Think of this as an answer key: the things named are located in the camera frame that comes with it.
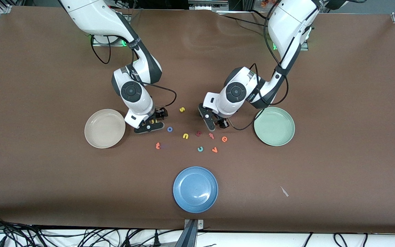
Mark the beige brown plate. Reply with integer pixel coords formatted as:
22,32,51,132
84,109,126,149

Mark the pale green plate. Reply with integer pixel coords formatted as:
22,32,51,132
254,107,296,147

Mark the blue plate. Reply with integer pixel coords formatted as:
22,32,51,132
173,166,219,213

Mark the grey power strip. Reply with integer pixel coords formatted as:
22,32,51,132
189,0,229,10

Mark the brown table cover sheet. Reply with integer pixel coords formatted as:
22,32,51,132
0,6,395,234

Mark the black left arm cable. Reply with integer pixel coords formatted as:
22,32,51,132
229,0,289,131

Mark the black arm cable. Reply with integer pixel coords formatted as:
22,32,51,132
229,0,289,131
91,33,178,109

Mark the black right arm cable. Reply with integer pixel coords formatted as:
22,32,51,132
91,33,178,109

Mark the black base cable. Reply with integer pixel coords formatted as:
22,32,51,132
216,10,273,31

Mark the grey metal camera bracket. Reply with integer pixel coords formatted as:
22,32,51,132
175,219,205,247

